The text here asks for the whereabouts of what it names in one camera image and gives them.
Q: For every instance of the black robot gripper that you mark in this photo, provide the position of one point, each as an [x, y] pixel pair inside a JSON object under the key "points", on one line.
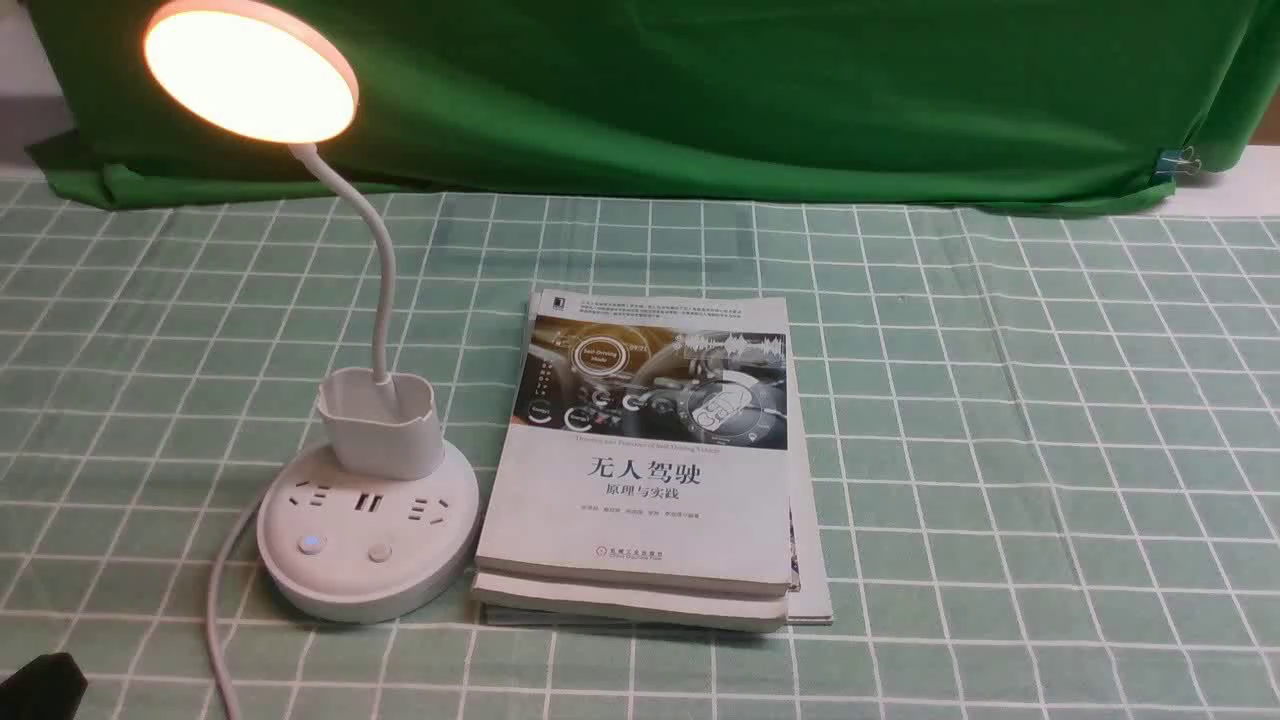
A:
{"points": [[49, 687]]}

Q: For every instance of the white desk lamp with socket base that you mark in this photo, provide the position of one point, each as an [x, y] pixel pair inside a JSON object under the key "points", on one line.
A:
{"points": [[378, 519]]}

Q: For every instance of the middle white book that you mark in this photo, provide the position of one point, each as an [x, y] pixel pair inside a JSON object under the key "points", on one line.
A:
{"points": [[525, 601]]}

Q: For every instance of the top self-driving textbook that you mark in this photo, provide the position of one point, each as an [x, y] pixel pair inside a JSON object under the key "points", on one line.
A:
{"points": [[640, 500]]}

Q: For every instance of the green backdrop cloth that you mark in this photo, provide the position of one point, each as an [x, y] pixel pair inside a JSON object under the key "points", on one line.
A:
{"points": [[1060, 107]]}

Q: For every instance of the green checkered tablecloth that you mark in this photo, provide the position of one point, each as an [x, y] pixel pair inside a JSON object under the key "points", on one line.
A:
{"points": [[1044, 453]]}

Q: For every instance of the blue binder clip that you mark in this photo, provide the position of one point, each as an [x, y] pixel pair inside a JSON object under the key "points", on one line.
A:
{"points": [[1172, 163]]}

